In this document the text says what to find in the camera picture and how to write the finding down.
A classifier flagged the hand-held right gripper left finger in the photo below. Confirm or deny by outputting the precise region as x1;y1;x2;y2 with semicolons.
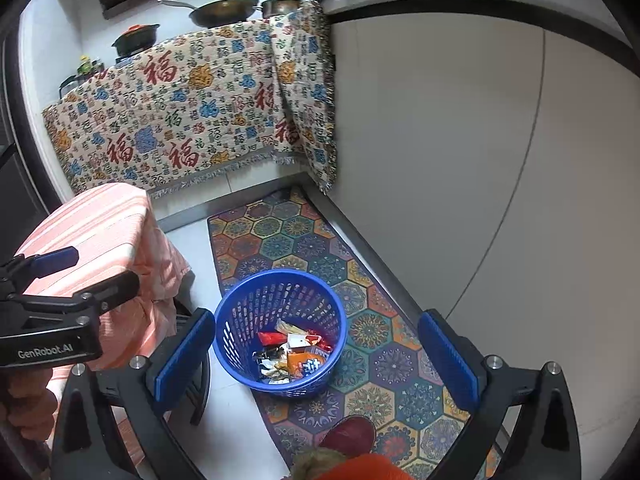
50;308;217;480

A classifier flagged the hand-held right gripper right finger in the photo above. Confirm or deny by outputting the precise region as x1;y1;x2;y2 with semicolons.
417;310;583;480

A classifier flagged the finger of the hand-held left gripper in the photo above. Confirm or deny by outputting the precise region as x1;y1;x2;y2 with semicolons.
55;271;141;316
0;246;80;286

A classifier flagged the blue plastic basket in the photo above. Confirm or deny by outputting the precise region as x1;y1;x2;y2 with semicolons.
213;269;348;398

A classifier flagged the orange snack bag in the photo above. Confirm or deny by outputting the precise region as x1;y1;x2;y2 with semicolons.
286;350;328;380

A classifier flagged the crushed red packet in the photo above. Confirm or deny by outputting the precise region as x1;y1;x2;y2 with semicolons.
306;330;333;354

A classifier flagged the person's left hand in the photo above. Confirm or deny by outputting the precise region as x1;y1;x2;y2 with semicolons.
0;367;58;443

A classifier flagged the striped cloth covered table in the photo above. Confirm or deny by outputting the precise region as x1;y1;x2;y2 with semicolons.
14;182;211;461

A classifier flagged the hexagon patterned floor mat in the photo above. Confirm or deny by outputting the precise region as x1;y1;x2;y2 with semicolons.
206;185;503;480

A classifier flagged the red shoe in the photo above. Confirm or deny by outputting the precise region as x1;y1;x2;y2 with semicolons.
319;415;377;458

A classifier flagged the person's orange garment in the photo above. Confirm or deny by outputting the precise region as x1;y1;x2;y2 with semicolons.
290;447;416;480

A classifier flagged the black glass kettle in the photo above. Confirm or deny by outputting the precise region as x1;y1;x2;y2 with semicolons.
59;75;83;101

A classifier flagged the printed fringed blanket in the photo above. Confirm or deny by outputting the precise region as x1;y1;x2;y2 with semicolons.
41;12;301;198
270;0;338;195

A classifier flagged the grey kitchen counter cabinet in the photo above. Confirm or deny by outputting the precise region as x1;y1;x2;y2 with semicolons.
320;0;640;461

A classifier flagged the black clay pot red lid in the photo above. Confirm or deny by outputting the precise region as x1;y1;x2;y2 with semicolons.
111;23;161;58

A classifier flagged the steel cooking pot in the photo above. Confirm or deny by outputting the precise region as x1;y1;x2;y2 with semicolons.
252;0;303;18

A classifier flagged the dark wok with handle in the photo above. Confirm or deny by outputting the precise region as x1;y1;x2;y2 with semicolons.
157;0;261;29

